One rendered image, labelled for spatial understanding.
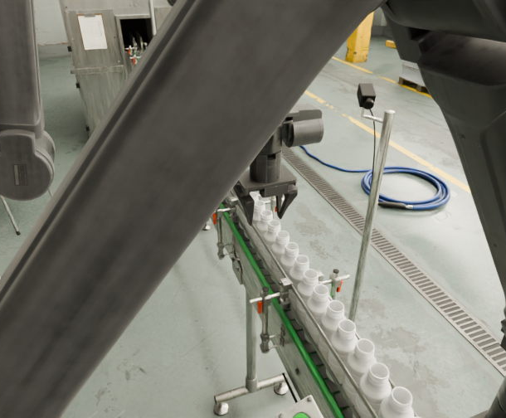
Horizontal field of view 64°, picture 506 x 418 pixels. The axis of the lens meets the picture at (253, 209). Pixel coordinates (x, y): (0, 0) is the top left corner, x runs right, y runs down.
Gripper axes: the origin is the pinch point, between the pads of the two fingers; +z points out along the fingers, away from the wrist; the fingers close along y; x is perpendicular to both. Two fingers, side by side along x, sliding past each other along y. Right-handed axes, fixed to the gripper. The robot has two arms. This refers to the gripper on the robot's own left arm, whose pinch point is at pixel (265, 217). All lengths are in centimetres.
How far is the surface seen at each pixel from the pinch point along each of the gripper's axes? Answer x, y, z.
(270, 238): -27.6, -12.8, 27.7
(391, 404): 29.6, -13.3, 25.2
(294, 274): -10.5, -12.7, 27.6
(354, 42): -675, -458, 110
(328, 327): 7.9, -12.7, 27.9
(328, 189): -222, -152, 142
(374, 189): -46, -62, 31
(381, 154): -46, -63, 17
